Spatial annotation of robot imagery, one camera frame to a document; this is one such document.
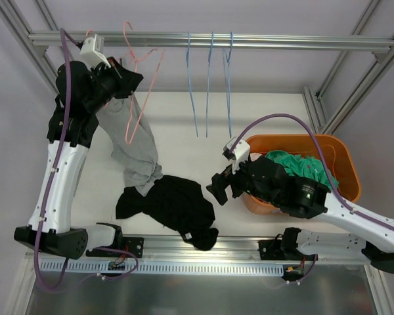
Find green tank top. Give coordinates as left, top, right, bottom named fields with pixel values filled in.
left=265, top=150, right=339, bottom=190

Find black tank top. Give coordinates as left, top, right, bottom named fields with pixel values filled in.
left=116, top=175, right=219, bottom=251

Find blue hanger of white top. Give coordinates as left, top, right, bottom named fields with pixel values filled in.
left=185, top=31, right=199, bottom=137

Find blue hanger of green top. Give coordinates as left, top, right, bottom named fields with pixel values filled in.
left=205, top=32, right=214, bottom=138

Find blue hanger of red top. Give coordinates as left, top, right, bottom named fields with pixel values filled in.
left=223, top=32, right=234, bottom=138

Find white tank top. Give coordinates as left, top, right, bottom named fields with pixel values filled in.
left=250, top=153, right=266, bottom=162

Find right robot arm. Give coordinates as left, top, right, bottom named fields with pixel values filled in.
left=206, top=157, right=394, bottom=274

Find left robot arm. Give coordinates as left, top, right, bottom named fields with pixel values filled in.
left=14, top=57, right=143, bottom=259

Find grey tank top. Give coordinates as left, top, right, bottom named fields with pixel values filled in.
left=97, top=96, right=163, bottom=196

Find orange plastic basket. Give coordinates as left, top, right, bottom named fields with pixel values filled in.
left=247, top=134, right=361, bottom=202

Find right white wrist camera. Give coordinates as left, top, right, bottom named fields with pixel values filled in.
left=223, top=137, right=250, bottom=174

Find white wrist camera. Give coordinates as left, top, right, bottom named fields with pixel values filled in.
left=80, top=34, right=111, bottom=68
left=223, top=137, right=250, bottom=174

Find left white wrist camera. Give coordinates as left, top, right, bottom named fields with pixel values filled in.
left=80, top=34, right=111, bottom=68

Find aluminium hanging rail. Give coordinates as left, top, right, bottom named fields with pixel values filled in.
left=28, top=30, right=394, bottom=53

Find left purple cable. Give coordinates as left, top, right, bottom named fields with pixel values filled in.
left=32, top=28, right=86, bottom=293

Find aluminium front rail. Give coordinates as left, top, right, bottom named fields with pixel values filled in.
left=25, top=232, right=368, bottom=263

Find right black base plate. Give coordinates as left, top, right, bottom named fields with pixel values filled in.
left=258, top=234, right=300, bottom=261

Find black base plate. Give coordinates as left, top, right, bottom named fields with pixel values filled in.
left=121, top=236, right=144, bottom=258
left=258, top=234, right=300, bottom=261

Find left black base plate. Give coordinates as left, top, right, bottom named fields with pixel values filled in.
left=121, top=236, right=144, bottom=258

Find aluminium frame posts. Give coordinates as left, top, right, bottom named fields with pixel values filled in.
left=0, top=0, right=394, bottom=138

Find white slotted cable duct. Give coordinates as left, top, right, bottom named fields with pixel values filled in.
left=39, top=261, right=285, bottom=276

